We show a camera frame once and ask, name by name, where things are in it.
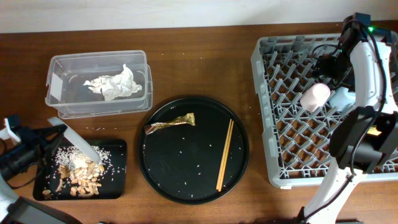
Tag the grey plate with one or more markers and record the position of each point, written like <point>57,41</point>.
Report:
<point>77,140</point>

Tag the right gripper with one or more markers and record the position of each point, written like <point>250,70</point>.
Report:
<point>323,67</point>

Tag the yellow bowl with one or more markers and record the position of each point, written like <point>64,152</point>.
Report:
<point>373,131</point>

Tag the left wooden chopstick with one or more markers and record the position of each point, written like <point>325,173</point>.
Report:
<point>224,156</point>

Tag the food scraps pile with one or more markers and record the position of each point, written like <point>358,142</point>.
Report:
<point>74,172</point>

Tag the round black serving tray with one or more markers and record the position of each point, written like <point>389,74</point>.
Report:
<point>182,163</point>

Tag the grey dishwasher rack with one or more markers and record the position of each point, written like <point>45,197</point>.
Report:
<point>296,141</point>

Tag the blue plastic cup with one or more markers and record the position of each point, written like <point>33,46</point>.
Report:
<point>342,99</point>

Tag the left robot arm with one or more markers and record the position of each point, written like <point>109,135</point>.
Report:
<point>17,209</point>

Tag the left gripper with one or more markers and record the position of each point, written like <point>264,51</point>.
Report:
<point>34,138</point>

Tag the black rectangular tray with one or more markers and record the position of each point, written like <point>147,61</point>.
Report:
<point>114,179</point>

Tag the gold coffee sachet wrapper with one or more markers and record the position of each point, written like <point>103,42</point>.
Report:
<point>189,118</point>

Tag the pink plastic cup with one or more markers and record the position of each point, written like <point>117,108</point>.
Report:
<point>316,96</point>

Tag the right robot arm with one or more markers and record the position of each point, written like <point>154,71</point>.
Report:
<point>367,137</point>

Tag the clear plastic storage bin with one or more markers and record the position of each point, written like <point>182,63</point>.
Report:
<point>71,93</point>

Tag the white napkin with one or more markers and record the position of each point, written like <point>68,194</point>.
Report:
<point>113,86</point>

